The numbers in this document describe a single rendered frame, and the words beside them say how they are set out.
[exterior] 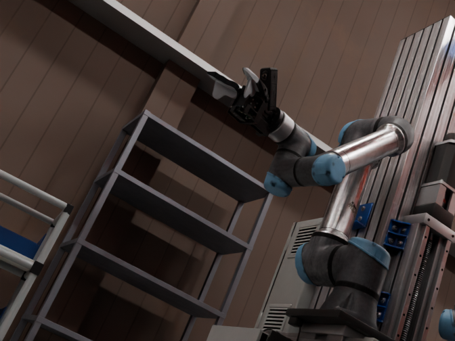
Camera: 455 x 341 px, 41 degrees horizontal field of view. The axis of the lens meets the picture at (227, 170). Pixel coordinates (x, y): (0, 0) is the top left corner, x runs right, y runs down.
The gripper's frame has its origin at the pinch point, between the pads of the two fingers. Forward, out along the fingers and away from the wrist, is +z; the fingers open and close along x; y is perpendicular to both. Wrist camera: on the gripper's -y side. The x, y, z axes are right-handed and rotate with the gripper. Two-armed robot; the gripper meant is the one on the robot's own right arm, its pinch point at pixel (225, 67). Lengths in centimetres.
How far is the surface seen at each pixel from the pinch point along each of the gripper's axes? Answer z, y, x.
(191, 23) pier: -118, -162, 303
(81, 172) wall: -103, -10, 298
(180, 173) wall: -169, -51, 287
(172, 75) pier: -123, -113, 294
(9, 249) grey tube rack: -14, 62, 97
